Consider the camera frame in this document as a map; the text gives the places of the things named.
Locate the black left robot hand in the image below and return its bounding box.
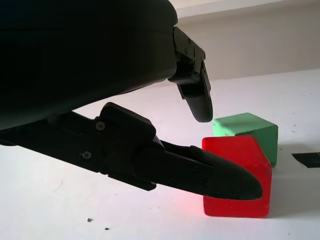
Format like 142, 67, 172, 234
0, 0, 263, 202

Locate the green wooden block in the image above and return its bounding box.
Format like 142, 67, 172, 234
212, 112, 279, 168

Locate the red wooden block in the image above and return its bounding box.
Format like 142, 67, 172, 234
201, 135, 273, 219

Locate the black tape strip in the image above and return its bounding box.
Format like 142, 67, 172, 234
291, 152, 320, 169

